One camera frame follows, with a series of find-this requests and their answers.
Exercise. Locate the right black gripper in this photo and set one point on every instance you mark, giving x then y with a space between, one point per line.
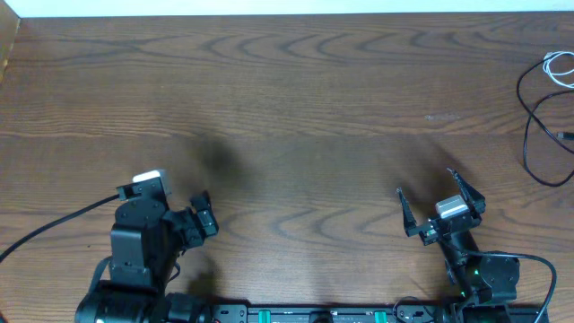
428 236

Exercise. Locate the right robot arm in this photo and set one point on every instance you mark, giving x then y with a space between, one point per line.
487 280

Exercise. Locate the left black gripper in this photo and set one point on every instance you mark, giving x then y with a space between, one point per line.
198 230

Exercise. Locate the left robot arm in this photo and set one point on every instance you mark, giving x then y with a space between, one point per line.
147 239

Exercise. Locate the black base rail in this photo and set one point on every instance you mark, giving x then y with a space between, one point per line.
402 312

